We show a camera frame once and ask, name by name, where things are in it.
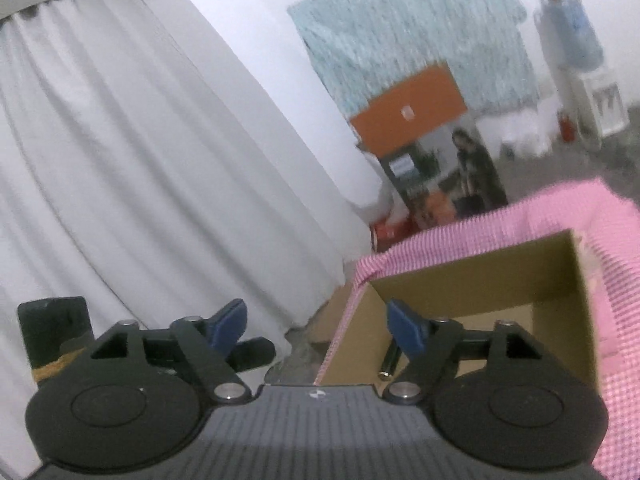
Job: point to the small red box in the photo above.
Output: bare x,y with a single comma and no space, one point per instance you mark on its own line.
386,235

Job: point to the white water dispenser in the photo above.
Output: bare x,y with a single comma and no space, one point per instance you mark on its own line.
600,105

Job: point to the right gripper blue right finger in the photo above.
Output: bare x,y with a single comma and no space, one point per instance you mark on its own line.
430,347

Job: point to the pink checkered tablecloth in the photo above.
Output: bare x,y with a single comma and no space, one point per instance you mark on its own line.
607,226

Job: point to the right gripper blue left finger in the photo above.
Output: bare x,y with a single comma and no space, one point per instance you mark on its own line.
205,344

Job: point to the brown cardboard box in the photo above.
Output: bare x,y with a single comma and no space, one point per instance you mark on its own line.
539,284

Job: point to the red bottle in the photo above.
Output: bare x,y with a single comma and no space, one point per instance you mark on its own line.
568,130

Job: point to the blue patterned wall cloth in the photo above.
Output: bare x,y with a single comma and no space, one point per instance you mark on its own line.
362,48

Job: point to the white curtain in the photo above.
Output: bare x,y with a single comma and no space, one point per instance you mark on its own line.
125,180

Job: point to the orange Philips product box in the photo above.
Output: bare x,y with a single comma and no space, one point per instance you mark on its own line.
426,141

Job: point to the black cylinder flashlight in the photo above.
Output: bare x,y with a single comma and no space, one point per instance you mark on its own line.
389,364

